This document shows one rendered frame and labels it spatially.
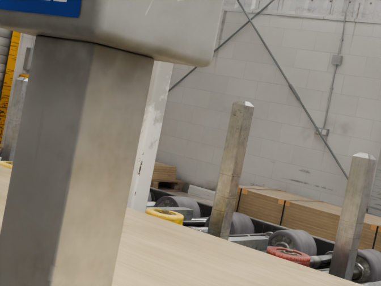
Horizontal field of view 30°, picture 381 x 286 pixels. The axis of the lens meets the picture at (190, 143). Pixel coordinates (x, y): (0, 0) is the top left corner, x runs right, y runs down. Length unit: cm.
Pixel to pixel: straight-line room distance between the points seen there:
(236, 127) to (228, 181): 12
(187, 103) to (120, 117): 909
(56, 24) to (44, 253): 9
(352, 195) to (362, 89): 674
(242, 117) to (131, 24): 129
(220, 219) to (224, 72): 758
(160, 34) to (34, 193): 8
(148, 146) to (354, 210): 46
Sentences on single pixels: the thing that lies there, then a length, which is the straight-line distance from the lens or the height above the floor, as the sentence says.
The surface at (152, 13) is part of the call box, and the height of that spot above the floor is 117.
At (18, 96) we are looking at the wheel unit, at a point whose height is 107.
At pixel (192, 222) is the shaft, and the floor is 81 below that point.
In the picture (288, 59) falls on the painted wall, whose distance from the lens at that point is 862.
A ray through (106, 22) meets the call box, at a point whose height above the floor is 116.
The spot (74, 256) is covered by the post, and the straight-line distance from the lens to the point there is 28.
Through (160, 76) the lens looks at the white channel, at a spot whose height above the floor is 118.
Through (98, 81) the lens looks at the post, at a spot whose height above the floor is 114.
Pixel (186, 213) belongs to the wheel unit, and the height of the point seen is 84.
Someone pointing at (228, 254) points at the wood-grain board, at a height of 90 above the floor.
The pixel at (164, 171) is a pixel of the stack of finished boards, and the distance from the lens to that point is 899.
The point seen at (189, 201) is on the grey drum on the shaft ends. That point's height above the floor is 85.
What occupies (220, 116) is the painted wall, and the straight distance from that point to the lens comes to 904.
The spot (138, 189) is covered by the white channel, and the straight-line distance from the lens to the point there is 155.
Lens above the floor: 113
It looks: 3 degrees down
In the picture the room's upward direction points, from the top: 11 degrees clockwise
